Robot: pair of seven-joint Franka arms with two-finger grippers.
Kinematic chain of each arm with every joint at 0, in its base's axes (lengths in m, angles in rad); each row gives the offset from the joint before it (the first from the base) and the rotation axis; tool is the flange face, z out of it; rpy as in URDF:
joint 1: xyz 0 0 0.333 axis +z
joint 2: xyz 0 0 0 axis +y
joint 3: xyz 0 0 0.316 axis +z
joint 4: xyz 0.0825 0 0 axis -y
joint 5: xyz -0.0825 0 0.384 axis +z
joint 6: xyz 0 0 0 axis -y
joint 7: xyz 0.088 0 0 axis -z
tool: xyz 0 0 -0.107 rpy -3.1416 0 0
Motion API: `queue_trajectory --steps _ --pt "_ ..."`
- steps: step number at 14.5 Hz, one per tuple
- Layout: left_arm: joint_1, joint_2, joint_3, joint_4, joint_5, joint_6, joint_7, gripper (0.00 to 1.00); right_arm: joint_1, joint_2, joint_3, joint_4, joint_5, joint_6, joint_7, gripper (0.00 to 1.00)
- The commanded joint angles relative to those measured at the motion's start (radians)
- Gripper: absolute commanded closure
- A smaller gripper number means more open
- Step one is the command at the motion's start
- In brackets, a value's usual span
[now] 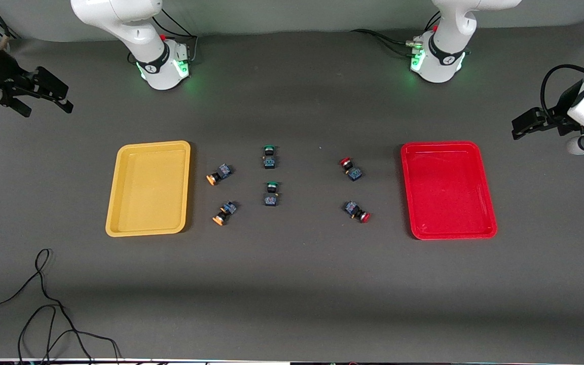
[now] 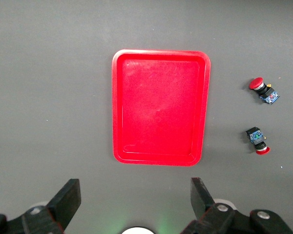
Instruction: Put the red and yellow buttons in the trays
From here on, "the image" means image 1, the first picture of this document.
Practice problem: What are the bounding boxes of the red push button switch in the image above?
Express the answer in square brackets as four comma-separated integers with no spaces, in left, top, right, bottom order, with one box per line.
[339,157,364,182]
[343,201,371,224]

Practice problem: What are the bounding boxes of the yellow push button switch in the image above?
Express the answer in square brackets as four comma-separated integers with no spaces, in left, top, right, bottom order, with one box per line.
[212,201,238,226]
[206,163,234,186]

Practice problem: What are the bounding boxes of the red plastic tray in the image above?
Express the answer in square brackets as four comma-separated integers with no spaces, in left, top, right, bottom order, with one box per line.
[400,141,498,240]

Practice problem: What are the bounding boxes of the yellow plastic tray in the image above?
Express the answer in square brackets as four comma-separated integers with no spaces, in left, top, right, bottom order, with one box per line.
[105,140,192,238]

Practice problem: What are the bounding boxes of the black right arm base cables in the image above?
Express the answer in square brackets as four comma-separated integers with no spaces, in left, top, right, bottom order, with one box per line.
[127,9,199,66]

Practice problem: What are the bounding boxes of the black arm base cables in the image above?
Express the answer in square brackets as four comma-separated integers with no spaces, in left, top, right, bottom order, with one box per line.
[127,9,199,66]
[350,10,442,59]

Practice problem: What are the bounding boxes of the black left arm base cables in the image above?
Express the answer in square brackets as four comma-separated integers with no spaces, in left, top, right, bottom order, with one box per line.
[350,10,442,59]

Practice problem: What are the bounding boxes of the thin black loose cable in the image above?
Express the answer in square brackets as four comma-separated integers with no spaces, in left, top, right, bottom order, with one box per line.
[0,248,122,365]

